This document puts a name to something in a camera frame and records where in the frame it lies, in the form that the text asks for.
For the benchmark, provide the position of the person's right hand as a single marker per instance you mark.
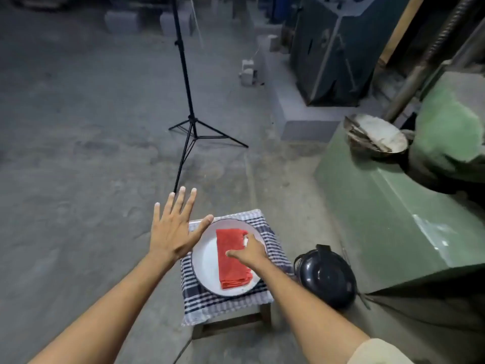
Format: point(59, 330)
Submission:
point(248, 253)

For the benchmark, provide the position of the person's left hand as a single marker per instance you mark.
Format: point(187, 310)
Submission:
point(170, 233)

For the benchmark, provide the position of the person's right thumb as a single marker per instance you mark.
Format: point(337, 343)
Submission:
point(235, 253)

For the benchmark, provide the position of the person's left little finger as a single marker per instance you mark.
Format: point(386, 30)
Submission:
point(156, 213)

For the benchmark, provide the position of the person's left middle finger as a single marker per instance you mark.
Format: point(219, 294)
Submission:
point(179, 202)

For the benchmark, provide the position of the person's left thumb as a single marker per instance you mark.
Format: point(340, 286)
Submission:
point(201, 225)

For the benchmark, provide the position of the red cloth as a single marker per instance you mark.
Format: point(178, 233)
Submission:
point(231, 261)

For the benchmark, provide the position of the person's right forearm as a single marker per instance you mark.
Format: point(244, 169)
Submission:
point(307, 310)

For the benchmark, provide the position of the person's left forearm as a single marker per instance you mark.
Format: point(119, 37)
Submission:
point(106, 314)

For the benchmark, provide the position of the white round plate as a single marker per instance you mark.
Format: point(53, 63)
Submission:
point(206, 261)

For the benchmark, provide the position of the black white checkered cloth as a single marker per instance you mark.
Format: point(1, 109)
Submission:
point(212, 303)

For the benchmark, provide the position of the small wooden stool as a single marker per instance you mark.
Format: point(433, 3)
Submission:
point(231, 322)

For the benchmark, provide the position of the black tripod stand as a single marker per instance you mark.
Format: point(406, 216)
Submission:
point(189, 121)

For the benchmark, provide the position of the small grey concrete block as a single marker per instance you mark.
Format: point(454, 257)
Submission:
point(247, 72)

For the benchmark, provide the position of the grey concrete plinth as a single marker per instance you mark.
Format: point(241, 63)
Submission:
point(303, 106)

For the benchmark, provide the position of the green machine body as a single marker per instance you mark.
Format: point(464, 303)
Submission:
point(398, 216)

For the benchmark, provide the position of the beige sleeve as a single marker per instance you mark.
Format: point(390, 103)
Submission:
point(379, 352)

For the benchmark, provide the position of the dusty metal bowl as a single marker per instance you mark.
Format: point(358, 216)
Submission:
point(379, 137)

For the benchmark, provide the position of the dark green metal cabinet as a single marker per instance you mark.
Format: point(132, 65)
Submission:
point(333, 49)

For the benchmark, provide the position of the threaded steel rod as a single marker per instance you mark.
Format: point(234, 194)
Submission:
point(424, 60)

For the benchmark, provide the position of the wooden plank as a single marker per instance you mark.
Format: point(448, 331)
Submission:
point(400, 32)

